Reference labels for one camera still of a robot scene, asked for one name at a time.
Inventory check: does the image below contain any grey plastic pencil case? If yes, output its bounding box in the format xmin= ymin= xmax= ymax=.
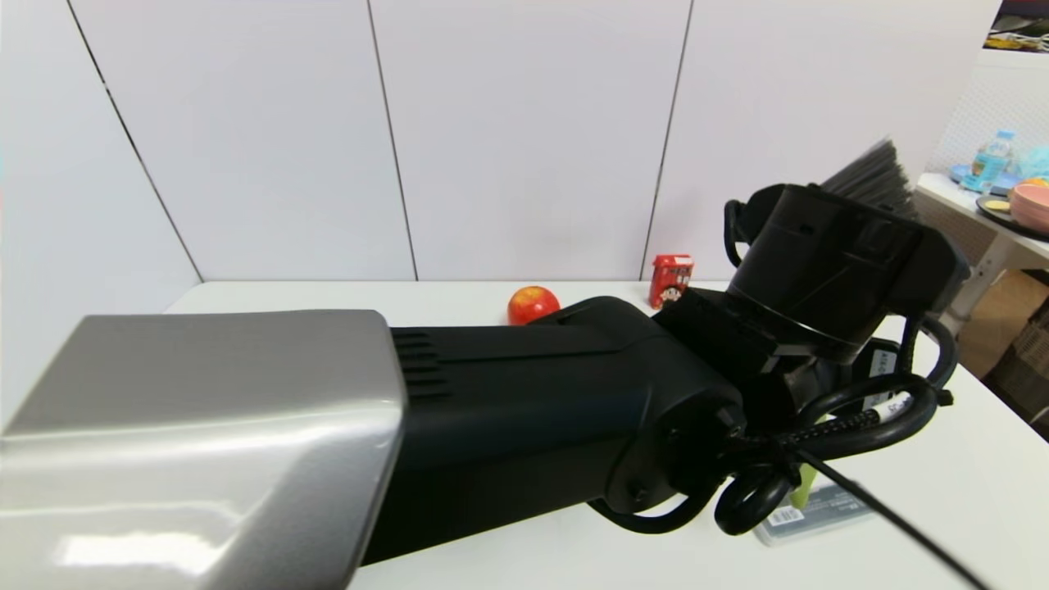
xmin=752 ymin=483 xmax=874 ymax=547

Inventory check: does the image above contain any red milk carton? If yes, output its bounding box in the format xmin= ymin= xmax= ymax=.
xmin=649 ymin=254 xmax=695 ymax=309

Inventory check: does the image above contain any pink bowl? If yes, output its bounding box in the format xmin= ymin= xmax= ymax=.
xmin=1010 ymin=184 xmax=1049 ymax=237

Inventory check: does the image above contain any black brush with green handle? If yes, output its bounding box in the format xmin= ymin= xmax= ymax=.
xmin=791 ymin=138 xmax=919 ymax=511

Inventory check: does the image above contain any cardboard box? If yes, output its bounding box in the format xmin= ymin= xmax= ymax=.
xmin=955 ymin=270 xmax=1049 ymax=379

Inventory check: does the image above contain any white pegboard panel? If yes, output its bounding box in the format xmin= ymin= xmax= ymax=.
xmin=926 ymin=49 xmax=1049 ymax=175

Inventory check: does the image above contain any blue plate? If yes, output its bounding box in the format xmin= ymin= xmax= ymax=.
xmin=951 ymin=165 xmax=1023 ymax=196

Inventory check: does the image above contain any black tray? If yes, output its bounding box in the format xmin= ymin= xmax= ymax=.
xmin=975 ymin=193 xmax=1049 ymax=243

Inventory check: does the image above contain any clear water bottle blue label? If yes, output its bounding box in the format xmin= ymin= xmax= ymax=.
xmin=972 ymin=129 xmax=1017 ymax=192

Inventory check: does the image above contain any white side table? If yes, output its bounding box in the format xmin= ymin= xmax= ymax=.
xmin=916 ymin=173 xmax=1049 ymax=337

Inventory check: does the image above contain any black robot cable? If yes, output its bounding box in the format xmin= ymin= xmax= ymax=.
xmin=586 ymin=199 xmax=992 ymax=590

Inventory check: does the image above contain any red apple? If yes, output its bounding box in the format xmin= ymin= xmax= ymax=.
xmin=507 ymin=285 xmax=562 ymax=326

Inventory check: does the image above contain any dark shelf clutter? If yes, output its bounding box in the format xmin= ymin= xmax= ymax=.
xmin=989 ymin=0 xmax=1049 ymax=55

